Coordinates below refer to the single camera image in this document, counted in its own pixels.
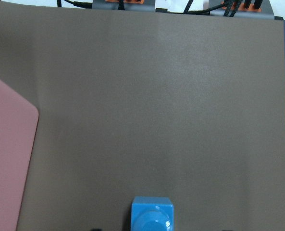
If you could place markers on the pink plastic box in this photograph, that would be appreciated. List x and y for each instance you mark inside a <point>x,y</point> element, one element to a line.
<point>18,124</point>

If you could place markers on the small blue square block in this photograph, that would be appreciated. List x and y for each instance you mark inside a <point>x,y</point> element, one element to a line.
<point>152,214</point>

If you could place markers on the grey hub with orange connectors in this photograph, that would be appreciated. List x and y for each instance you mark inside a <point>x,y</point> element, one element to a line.
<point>128,5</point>

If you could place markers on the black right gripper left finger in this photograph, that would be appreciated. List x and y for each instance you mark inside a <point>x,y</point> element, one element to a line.
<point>96,229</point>

